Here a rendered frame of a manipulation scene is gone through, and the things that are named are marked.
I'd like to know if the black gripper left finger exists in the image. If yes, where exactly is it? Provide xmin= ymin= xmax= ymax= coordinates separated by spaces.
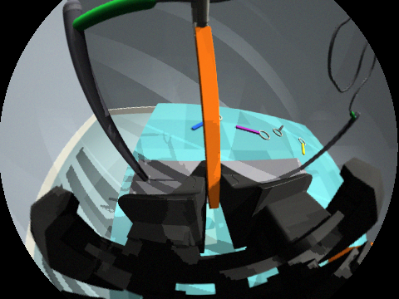
xmin=117 ymin=160 xmax=207 ymax=253

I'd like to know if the orange handle with grey tip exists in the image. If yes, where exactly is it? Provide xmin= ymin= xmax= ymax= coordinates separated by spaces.
xmin=192 ymin=0 xmax=220 ymax=209

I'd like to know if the blue handle with beige loop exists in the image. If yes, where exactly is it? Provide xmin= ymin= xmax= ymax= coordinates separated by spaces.
xmin=192 ymin=122 xmax=203 ymax=130

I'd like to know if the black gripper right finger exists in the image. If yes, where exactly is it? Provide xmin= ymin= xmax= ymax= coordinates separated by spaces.
xmin=219 ymin=163 xmax=313 ymax=249

